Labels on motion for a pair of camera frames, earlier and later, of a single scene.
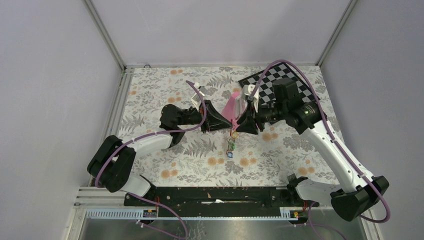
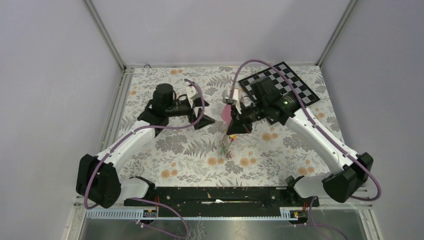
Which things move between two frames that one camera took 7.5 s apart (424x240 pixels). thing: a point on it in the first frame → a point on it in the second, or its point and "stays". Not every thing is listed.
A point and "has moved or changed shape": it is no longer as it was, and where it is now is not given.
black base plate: [217, 201] stays
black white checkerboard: [280, 72] stays
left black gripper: [214, 120] → [192, 116]
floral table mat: [279, 154] stays
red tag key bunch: [230, 140] has moved or changed shape
